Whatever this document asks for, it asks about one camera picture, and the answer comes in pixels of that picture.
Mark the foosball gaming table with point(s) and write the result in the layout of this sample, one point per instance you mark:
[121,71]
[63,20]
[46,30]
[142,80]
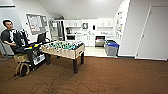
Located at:
[65,50]

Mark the white sink base cabinet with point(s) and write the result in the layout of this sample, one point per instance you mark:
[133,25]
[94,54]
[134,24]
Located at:
[87,40]

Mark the steel paper towel dispenser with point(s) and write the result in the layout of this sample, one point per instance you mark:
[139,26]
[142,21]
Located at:
[85,26]

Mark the black soap dispenser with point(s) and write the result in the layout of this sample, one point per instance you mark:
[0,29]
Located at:
[94,27]

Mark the grey bin blue lid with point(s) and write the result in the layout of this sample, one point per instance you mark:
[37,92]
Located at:
[112,49]

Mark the grey notice board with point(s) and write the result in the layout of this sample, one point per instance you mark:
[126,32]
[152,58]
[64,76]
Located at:
[36,24]

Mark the cardboard box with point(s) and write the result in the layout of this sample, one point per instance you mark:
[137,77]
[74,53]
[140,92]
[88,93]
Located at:
[20,58]

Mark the brown backpack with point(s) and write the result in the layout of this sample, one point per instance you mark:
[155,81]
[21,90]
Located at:
[22,69]

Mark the white room door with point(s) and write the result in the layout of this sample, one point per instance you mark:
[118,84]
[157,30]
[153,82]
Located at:
[153,33]

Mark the person in black shirt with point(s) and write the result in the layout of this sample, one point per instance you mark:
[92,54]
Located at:
[13,36]

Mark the white wall cabinet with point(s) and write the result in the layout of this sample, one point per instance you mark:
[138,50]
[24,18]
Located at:
[105,23]
[73,23]

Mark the large colourful wall poster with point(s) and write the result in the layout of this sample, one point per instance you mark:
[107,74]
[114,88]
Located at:
[119,25]

